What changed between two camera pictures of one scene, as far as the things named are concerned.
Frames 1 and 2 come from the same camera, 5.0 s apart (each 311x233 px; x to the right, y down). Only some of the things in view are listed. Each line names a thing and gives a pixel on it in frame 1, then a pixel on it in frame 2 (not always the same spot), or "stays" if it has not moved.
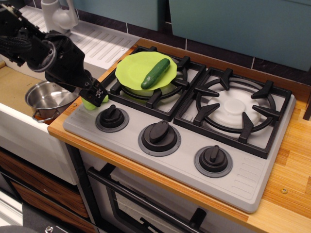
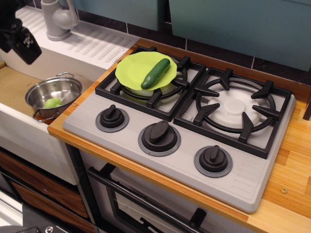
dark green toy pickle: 155,73 stays
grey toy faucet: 59,19 stays
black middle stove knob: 159,139 stays
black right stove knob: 213,161 stays
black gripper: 68,71 to 9,24
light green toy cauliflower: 90,106 to 52,102
